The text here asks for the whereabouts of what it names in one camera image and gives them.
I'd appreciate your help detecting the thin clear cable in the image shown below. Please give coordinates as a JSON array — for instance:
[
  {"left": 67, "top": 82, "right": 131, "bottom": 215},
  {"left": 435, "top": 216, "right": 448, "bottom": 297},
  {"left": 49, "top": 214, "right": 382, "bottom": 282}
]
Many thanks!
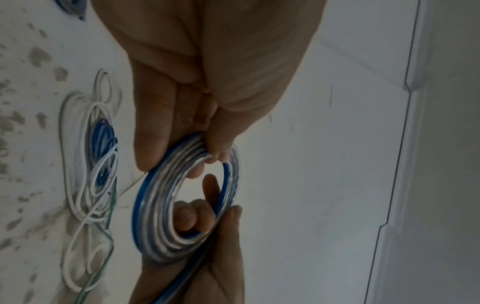
[{"left": 92, "top": 68, "right": 124, "bottom": 111}]

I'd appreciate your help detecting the green wire coil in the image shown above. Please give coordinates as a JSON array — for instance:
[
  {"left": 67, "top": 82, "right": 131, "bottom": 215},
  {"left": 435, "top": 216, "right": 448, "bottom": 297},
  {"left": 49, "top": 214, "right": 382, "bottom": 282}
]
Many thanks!
[{"left": 74, "top": 175, "right": 120, "bottom": 304}]

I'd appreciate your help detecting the person's right hand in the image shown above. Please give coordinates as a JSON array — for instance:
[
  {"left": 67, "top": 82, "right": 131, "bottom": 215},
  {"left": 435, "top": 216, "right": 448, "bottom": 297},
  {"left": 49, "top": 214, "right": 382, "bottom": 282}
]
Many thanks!
[{"left": 129, "top": 173, "right": 246, "bottom": 304}]

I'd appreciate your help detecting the white cable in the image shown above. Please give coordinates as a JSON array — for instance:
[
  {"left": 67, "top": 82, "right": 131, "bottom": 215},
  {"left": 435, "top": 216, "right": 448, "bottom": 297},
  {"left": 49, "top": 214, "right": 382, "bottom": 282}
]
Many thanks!
[{"left": 59, "top": 92, "right": 122, "bottom": 293}]

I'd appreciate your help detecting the person's left hand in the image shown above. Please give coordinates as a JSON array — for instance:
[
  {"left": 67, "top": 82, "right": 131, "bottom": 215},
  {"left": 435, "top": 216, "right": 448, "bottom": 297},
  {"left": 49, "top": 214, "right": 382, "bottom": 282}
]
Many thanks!
[{"left": 91, "top": 0, "right": 329, "bottom": 179}]

